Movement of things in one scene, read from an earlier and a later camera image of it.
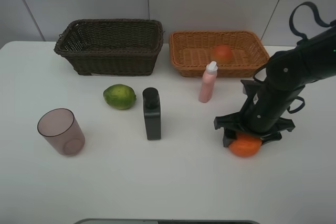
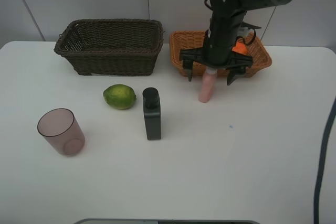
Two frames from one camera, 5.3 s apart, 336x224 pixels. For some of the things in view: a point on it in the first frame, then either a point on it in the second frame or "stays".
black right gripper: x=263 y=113 -> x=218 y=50
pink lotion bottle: x=208 y=81 stays
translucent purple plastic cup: x=59 y=127 stays
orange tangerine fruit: x=245 y=145 -> x=240 y=48
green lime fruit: x=119 y=96 stays
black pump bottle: x=152 y=111 stays
